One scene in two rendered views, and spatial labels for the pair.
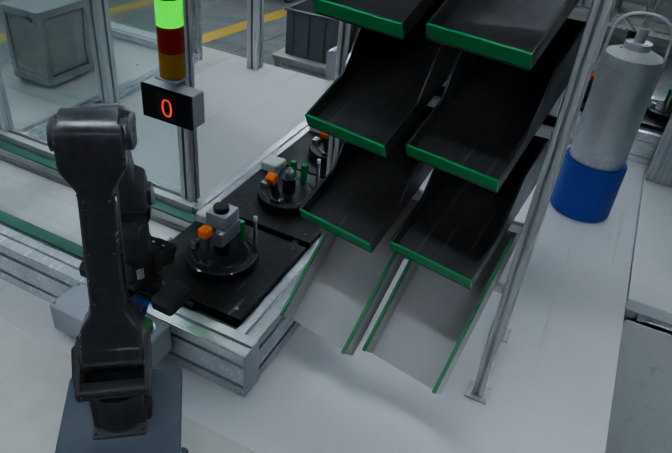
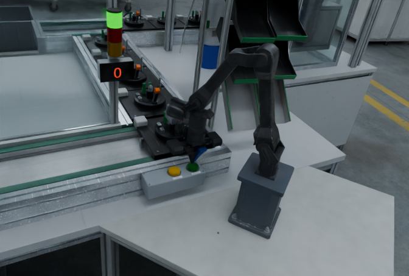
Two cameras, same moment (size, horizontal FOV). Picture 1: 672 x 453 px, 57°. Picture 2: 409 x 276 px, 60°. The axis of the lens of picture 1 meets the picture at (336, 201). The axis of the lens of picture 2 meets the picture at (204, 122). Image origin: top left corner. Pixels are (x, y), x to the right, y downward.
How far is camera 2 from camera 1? 1.10 m
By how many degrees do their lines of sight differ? 46
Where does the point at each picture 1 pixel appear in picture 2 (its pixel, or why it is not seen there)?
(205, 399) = (220, 181)
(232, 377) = (224, 166)
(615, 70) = (216, 3)
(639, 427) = not seen: hidden behind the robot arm
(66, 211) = (59, 164)
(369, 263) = (241, 95)
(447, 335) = (276, 104)
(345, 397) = (247, 152)
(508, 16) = not seen: outside the picture
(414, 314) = not seen: hidden behind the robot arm
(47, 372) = (163, 217)
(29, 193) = (20, 170)
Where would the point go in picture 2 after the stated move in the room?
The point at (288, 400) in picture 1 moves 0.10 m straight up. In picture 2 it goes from (238, 163) to (242, 144)
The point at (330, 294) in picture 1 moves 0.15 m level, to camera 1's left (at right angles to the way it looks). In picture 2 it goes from (236, 113) to (213, 127)
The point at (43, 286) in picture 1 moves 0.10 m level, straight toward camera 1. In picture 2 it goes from (111, 194) to (140, 198)
